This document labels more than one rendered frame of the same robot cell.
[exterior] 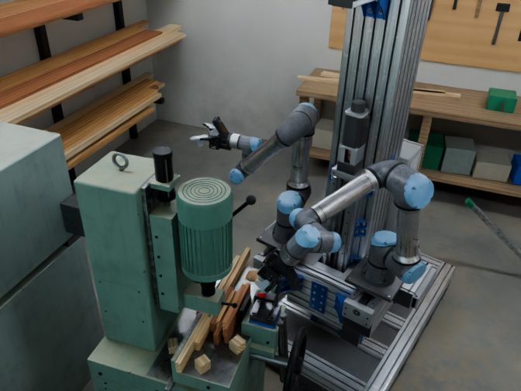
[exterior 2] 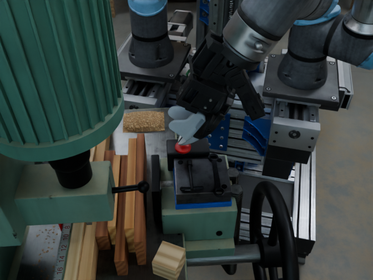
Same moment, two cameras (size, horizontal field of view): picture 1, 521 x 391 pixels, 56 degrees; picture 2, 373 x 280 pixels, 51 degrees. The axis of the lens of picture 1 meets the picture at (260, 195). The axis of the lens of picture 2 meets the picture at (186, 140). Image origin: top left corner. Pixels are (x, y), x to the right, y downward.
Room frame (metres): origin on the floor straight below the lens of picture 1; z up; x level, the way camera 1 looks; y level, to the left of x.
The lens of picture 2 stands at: (0.88, 0.16, 1.52)
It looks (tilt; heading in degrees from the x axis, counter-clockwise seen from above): 44 degrees down; 339
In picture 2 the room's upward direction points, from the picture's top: straight up
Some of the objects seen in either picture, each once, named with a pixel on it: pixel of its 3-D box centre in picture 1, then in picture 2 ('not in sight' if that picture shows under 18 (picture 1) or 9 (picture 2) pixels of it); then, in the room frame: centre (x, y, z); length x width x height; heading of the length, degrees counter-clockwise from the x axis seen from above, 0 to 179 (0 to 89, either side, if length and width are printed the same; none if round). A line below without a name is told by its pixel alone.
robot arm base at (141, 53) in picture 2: (287, 227); (150, 42); (1.98, -0.14, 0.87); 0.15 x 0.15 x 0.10
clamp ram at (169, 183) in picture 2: (253, 313); (172, 186); (1.32, 0.01, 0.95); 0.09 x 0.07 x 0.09; 163
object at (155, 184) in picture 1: (163, 174); not in sight; (1.34, 0.31, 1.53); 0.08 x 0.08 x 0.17; 73
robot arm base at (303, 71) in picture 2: (379, 267); (305, 61); (1.70, -0.55, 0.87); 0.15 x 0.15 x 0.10
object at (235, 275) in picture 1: (225, 293); (100, 165); (1.45, 0.13, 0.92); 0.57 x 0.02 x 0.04; 163
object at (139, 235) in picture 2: (237, 311); (141, 193); (1.34, 0.07, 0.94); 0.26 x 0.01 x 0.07; 163
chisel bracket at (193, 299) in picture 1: (204, 299); (69, 194); (1.31, 0.19, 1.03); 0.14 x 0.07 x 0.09; 73
